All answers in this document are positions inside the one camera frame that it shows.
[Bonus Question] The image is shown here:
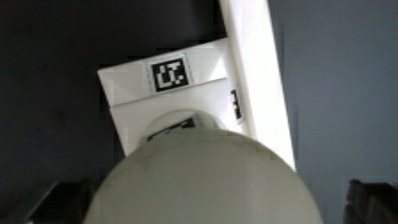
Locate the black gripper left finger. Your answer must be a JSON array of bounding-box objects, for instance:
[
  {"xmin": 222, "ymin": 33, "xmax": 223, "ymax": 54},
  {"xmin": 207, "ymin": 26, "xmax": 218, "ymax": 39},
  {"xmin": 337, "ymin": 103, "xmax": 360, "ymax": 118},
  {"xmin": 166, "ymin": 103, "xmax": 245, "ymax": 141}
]
[{"xmin": 10, "ymin": 179, "xmax": 95, "ymax": 224}]

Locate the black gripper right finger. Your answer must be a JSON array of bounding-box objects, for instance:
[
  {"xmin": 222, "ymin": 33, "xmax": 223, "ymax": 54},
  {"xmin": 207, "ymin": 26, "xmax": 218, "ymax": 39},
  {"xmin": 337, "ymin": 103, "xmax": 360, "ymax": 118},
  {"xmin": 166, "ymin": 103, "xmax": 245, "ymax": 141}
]
[{"xmin": 342, "ymin": 179, "xmax": 398, "ymax": 224}]

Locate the white lamp bulb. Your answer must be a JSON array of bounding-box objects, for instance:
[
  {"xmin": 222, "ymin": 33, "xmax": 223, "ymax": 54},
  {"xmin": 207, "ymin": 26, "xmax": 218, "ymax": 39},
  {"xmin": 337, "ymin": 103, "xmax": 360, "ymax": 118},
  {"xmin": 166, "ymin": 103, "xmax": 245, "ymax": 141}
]
[{"xmin": 83, "ymin": 109, "xmax": 326, "ymax": 224}]

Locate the white lamp base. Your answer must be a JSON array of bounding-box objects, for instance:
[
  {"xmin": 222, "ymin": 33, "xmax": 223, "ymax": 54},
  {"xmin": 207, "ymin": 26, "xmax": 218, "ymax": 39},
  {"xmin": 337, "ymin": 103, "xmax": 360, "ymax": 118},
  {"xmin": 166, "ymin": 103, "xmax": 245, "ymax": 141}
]
[{"xmin": 97, "ymin": 39, "xmax": 248, "ymax": 152}]

